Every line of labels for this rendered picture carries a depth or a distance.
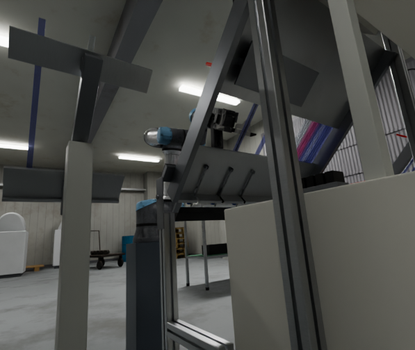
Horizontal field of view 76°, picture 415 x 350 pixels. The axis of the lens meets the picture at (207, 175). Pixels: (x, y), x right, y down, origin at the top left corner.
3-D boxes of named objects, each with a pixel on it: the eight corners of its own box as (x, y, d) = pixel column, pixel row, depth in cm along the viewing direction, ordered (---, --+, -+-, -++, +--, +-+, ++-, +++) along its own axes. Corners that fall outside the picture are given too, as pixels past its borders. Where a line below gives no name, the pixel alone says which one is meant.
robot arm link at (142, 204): (133, 225, 149) (133, 201, 152) (157, 223, 154) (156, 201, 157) (137, 223, 138) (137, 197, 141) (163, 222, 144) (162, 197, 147)
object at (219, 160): (176, 195, 92) (172, 189, 94) (297, 199, 129) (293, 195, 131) (194, 146, 84) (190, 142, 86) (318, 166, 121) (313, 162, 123)
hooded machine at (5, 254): (-20, 280, 541) (-11, 212, 573) (-14, 278, 593) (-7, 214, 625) (23, 276, 579) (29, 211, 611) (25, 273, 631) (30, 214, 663)
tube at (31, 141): (23, 194, 82) (24, 192, 83) (29, 195, 83) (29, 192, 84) (38, 17, 61) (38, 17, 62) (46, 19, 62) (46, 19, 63)
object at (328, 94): (218, 94, 75) (210, 89, 79) (344, 132, 112) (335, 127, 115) (270, -43, 61) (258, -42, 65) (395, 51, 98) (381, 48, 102)
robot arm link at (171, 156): (154, 221, 155) (156, 129, 159) (178, 220, 162) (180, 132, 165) (160, 223, 144) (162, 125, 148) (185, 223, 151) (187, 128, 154)
